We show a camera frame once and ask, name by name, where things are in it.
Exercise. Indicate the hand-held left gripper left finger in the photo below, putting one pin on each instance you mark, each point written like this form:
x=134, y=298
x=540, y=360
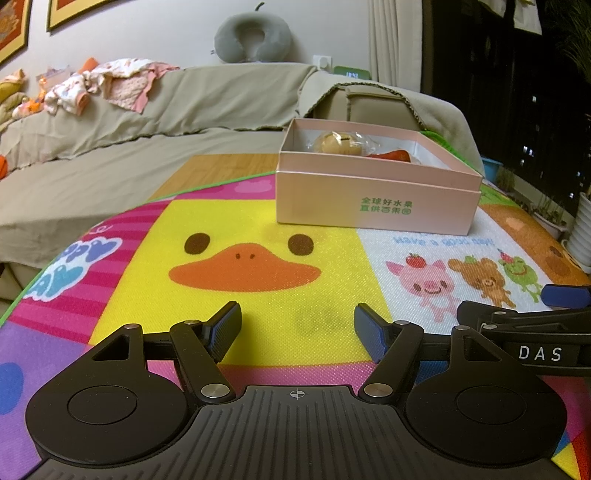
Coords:
x=226, y=330

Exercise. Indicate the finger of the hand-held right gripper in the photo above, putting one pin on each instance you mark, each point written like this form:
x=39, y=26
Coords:
x=568, y=294
x=475, y=311

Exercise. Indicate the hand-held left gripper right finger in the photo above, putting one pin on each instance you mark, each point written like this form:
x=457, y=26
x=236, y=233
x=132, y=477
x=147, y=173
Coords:
x=369, y=332

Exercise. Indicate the pink cardboard box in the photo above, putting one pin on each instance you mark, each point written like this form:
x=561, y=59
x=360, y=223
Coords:
x=369, y=203

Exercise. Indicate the red snack packet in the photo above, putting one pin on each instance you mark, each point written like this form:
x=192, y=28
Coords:
x=390, y=155

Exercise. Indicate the small pale cake packet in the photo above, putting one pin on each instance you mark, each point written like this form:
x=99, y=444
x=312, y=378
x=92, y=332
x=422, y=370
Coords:
x=341, y=143

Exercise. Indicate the white plant pot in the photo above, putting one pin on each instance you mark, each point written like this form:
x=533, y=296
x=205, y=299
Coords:
x=581, y=230

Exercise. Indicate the small potted plant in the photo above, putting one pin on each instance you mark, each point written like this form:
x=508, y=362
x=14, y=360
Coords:
x=551, y=226

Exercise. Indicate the colourful cartoon mat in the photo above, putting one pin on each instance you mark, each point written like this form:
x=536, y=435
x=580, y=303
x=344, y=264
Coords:
x=231, y=221

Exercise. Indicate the blue plastic basin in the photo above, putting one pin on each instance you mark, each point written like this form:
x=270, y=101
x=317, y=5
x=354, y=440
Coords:
x=491, y=170

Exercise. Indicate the light beige throw blanket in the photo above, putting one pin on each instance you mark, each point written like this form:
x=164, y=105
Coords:
x=443, y=115

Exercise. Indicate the beige covered sofa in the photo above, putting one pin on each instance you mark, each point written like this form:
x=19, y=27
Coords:
x=207, y=101

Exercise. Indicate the green digital clock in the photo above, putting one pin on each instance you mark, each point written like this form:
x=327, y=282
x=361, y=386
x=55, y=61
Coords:
x=353, y=74

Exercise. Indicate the orange ball toy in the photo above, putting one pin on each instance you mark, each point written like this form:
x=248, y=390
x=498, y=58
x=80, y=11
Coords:
x=3, y=166

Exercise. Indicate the cream curtain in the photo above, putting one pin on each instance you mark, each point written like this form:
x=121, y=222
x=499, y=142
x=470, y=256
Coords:
x=399, y=41

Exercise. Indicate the white patterned baby garment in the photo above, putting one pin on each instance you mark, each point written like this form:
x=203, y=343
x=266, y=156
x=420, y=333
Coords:
x=67, y=94

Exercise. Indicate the grey neck pillow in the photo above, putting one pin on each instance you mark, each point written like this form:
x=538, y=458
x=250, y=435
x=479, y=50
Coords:
x=231, y=34

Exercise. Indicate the small orange toys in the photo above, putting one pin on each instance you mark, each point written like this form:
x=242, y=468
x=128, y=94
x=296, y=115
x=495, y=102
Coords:
x=30, y=107

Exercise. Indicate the orange cloth item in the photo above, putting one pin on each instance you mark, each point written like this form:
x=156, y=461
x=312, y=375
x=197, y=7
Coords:
x=87, y=65

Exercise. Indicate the clear plastic bag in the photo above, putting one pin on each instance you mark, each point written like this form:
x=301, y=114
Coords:
x=53, y=74

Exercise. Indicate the yellow and pink clothes pile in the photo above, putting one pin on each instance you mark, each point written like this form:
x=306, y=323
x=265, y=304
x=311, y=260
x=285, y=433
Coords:
x=11, y=99

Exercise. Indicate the gold framed red picture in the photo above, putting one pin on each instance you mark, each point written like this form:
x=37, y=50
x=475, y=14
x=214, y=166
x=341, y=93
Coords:
x=14, y=27
x=83, y=11

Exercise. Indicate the white wall socket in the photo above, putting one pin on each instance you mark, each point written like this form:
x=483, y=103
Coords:
x=322, y=63

